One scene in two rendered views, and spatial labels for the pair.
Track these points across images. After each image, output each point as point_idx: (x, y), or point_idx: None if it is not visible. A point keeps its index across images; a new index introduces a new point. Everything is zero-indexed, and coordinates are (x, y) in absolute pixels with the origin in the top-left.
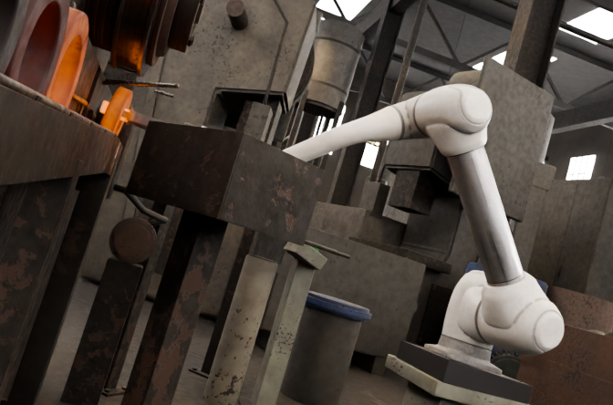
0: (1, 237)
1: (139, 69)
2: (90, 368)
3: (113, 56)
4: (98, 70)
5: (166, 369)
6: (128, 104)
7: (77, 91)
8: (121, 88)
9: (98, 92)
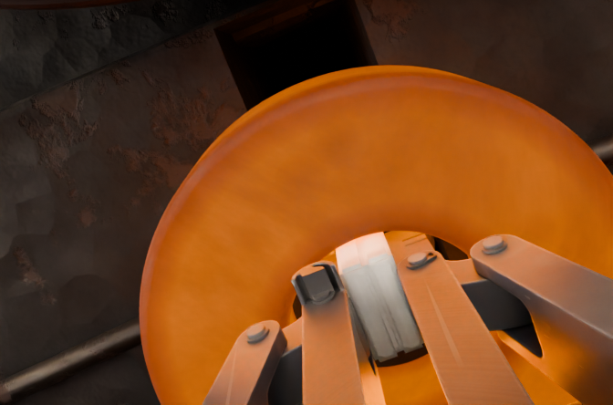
0: None
1: None
2: None
3: (86, 5)
4: None
5: None
6: (348, 203)
7: (6, 356)
8: (213, 141)
9: (555, 15)
